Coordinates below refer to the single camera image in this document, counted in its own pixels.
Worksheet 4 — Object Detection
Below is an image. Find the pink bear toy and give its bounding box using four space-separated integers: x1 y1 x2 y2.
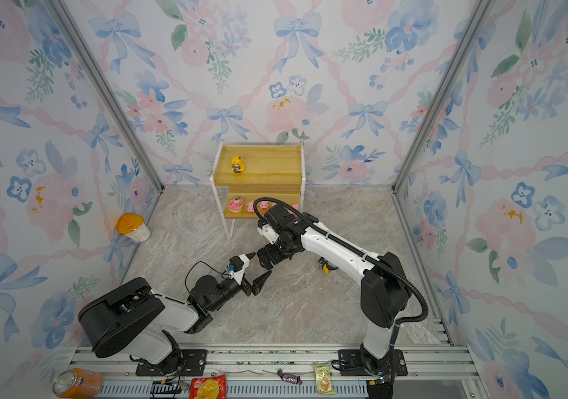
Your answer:
227 196 244 214

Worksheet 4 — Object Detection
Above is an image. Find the yellow bear toy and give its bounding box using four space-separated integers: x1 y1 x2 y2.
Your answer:
231 156 245 174

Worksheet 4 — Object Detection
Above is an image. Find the black yellow duck toy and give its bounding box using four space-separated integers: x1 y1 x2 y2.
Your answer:
318 258 337 274

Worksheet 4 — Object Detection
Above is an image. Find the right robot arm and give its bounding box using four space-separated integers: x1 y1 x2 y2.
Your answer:
254 197 430 380

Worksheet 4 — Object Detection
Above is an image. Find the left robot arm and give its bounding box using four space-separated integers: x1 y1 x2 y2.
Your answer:
78 253 272 377

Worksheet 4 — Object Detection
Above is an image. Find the wooden two-tier shelf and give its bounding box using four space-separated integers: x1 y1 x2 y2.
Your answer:
209 141 307 239

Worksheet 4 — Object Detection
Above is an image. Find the red snack packet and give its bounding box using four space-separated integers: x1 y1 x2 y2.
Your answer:
189 375 227 399

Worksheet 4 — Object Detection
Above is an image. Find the purple wrapped candy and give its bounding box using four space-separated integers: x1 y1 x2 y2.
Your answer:
277 369 302 386

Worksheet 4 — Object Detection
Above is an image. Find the green snack packet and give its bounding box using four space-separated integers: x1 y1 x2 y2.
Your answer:
313 364 337 395

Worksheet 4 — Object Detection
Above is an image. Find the orange soda can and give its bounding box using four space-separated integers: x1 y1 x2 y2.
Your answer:
52 368 104 399

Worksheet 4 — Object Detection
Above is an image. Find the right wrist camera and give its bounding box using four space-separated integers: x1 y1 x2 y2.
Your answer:
258 220 279 244

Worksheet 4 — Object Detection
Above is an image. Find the aluminium rail base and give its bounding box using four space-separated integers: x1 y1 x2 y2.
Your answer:
71 344 488 398

